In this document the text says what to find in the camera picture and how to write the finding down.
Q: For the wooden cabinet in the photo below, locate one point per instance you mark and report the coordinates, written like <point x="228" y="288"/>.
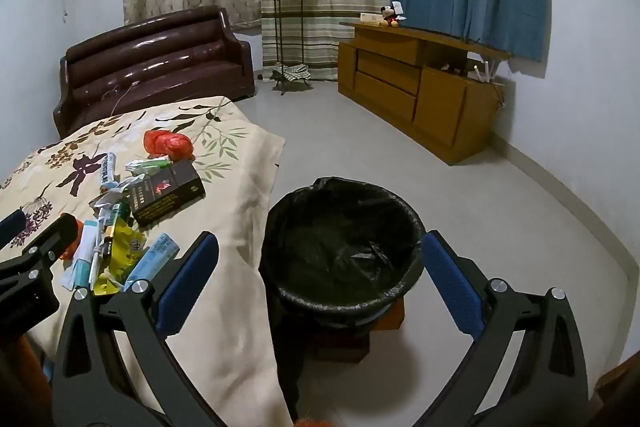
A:
<point x="440" y="107"/>

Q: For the red plastic bag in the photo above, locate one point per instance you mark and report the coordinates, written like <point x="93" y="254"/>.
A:
<point x="167" y="142"/>

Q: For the small white box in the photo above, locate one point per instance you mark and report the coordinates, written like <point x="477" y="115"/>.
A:
<point x="398" y="7"/>

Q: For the teal powder stick sachet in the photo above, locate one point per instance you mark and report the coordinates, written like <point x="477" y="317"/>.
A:
<point x="82" y="264"/>
<point x="155" y="254"/>

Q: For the orange wrapper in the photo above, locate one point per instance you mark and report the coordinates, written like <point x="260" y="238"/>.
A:
<point x="69" y="253"/>

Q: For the black cigarette box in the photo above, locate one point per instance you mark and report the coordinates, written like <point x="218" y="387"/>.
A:
<point x="167" y="197"/>

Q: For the yellow wrapper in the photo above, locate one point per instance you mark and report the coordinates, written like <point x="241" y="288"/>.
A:
<point x="125" y="252"/>

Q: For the green crumpled packet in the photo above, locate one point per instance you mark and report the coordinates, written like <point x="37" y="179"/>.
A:
<point x="112" y="194"/>

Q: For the brown leather sofa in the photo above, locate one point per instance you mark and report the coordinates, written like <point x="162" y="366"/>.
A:
<point x="150" y="67"/>

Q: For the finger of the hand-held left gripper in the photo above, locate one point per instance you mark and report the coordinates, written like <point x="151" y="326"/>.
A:
<point x="12" y="227"/>
<point x="55" y="239"/>

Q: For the black lined trash bin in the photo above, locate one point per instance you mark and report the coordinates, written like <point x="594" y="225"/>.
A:
<point x="340" y="257"/>

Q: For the checked cloth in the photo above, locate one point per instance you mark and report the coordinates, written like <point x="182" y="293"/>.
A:
<point x="290" y="72"/>

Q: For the green battery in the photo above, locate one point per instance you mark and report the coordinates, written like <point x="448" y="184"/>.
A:
<point x="118" y="214"/>

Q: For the silver wrapper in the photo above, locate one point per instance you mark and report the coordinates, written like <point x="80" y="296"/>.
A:
<point x="98" y="252"/>

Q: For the white router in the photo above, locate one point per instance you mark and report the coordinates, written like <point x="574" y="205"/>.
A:
<point x="482" y="71"/>

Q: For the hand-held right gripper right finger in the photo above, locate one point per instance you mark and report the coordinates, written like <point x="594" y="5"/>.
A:
<point x="452" y="284"/>

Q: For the green white sachet packet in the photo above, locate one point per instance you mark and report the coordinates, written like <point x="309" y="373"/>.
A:
<point x="150" y="164"/>

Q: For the mouse plush toy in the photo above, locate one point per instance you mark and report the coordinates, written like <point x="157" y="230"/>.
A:
<point x="389" y="17"/>

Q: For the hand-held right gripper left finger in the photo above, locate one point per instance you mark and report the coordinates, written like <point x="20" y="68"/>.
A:
<point x="187" y="289"/>

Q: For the tissue box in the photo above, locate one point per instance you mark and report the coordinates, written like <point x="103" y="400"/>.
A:
<point x="370" y="18"/>

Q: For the floral beige blanket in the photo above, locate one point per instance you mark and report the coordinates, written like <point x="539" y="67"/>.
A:
<point x="235" y="187"/>

